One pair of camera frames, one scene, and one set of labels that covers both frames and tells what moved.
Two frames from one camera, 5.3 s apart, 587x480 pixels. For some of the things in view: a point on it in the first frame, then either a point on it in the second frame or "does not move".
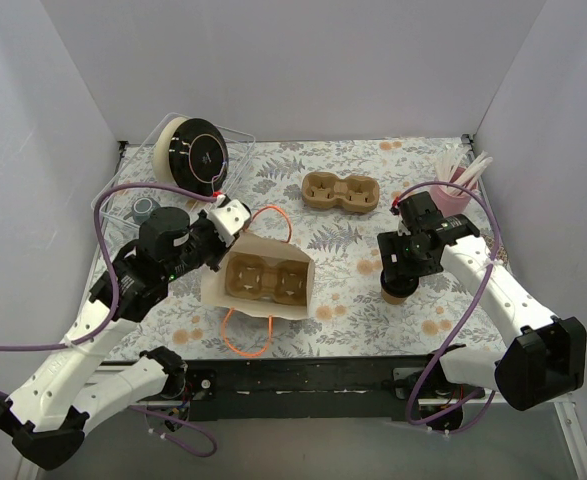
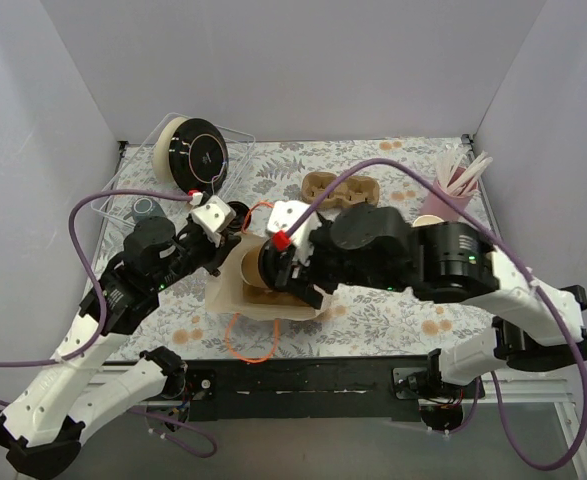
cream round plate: (161, 159) does not move
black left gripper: (212, 245) does not move
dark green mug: (142, 208) does not move
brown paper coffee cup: (391, 299) -> (250, 268)
